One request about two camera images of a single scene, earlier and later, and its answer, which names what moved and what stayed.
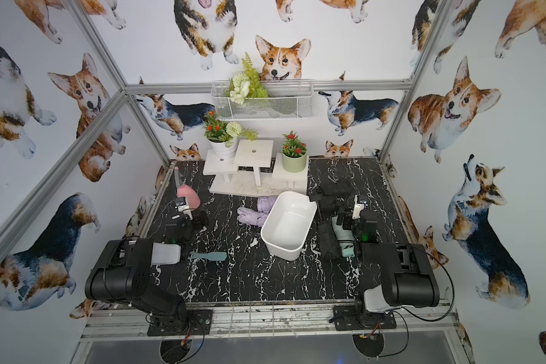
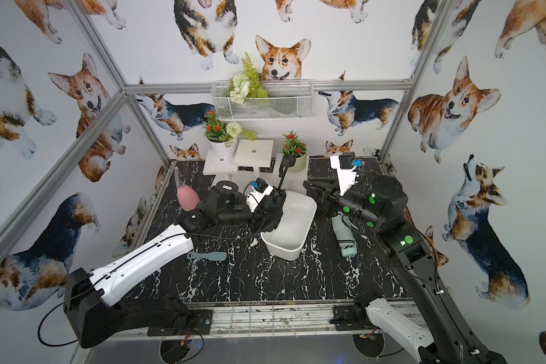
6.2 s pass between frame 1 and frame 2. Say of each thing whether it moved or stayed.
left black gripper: moved
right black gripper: moved
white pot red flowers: stayed
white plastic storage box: stayed
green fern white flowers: stayed
